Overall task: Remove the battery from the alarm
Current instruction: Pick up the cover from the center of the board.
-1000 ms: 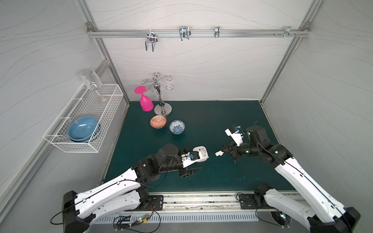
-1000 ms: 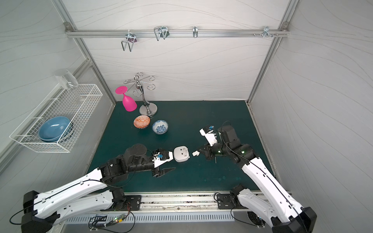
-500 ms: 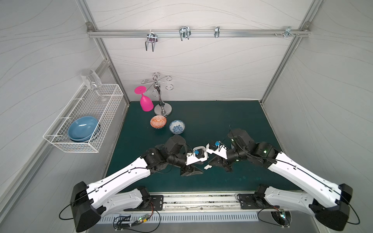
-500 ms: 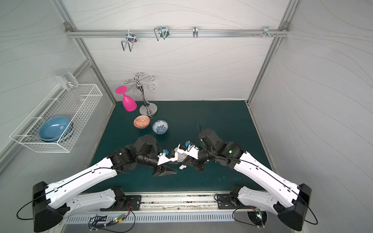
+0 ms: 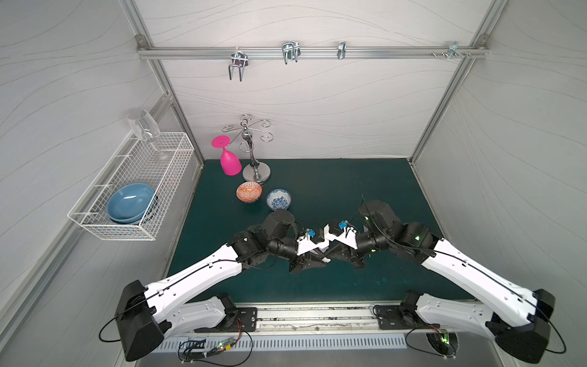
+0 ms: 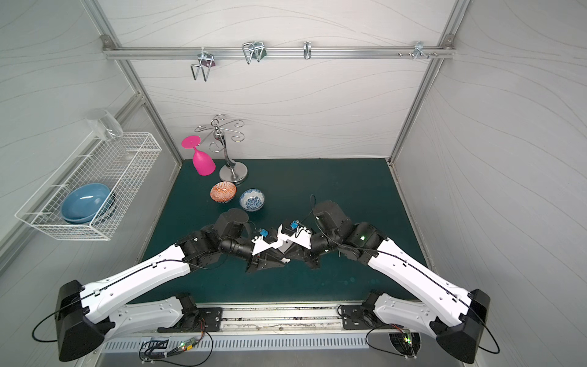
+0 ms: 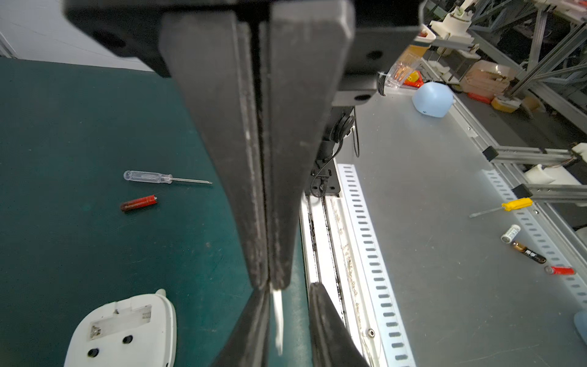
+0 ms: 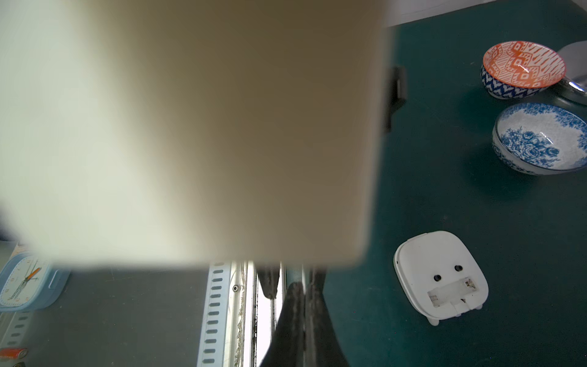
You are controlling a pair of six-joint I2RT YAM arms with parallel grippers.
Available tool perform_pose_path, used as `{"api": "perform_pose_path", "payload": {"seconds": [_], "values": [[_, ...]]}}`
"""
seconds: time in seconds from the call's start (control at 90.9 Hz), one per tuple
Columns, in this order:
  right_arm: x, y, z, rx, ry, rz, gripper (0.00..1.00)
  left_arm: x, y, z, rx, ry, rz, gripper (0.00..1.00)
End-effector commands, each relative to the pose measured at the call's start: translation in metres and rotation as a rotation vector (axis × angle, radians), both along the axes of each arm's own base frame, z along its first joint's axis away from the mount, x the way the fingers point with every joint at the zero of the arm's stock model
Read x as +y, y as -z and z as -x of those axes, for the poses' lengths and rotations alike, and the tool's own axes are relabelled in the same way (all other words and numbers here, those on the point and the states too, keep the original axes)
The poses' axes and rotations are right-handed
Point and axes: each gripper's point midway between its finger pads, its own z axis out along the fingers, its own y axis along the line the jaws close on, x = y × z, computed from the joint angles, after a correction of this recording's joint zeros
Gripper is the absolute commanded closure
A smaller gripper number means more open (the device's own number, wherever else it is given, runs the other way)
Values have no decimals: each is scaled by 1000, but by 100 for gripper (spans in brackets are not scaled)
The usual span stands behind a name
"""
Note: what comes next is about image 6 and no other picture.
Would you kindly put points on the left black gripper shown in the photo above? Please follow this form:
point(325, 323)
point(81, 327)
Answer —
point(256, 256)

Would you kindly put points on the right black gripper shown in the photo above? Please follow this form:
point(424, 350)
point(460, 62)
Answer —
point(309, 252)

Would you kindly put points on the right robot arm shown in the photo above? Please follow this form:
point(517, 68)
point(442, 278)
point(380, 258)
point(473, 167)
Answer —
point(455, 317)

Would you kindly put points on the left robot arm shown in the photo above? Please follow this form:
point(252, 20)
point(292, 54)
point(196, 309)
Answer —
point(77, 336)

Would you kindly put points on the blue white patterned bowl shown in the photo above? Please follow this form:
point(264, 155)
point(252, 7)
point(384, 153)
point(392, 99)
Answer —
point(252, 200)

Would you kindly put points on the green table mat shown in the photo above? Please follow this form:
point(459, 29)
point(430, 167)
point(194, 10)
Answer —
point(363, 188)

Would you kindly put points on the red patterned bowl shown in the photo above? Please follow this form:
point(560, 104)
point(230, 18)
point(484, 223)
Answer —
point(223, 192)

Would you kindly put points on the silver cup holder stand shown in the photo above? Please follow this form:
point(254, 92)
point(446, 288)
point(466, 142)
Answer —
point(220, 129)

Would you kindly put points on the pink plastic goblet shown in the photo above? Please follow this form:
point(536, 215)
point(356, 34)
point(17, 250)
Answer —
point(202, 162)

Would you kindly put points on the blue plate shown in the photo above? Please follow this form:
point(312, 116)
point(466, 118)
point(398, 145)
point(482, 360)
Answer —
point(85, 203)

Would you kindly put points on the small metal hook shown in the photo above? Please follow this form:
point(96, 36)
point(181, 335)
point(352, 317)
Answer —
point(307, 50)

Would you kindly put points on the clear wine glass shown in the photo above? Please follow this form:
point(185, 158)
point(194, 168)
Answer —
point(108, 129)

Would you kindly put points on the metal double hook middle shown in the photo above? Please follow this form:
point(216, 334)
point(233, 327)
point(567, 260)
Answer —
point(254, 51)

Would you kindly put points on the metal double hook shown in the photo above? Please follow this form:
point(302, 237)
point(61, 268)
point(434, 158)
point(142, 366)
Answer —
point(205, 62)
point(254, 51)

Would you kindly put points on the metal double hook left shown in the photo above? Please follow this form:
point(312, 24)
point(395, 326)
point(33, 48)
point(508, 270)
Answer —
point(205, 62)

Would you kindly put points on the metal hook right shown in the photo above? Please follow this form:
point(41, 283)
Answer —
point(418, 53)

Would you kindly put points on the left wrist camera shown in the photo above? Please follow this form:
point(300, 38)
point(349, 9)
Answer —
point(265, 240)

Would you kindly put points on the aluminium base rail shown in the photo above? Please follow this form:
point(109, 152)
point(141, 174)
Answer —
point(275, 319)

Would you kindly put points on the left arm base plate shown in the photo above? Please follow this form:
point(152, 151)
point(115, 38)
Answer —
point(196, 320)

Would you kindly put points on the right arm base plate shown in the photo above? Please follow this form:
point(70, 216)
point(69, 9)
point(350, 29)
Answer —
point(358, 317)

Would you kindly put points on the white wire basket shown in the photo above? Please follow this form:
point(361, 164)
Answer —
point(98, 164)

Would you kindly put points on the aluminium top rail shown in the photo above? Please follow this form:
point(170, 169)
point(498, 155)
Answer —
point(444, 51)

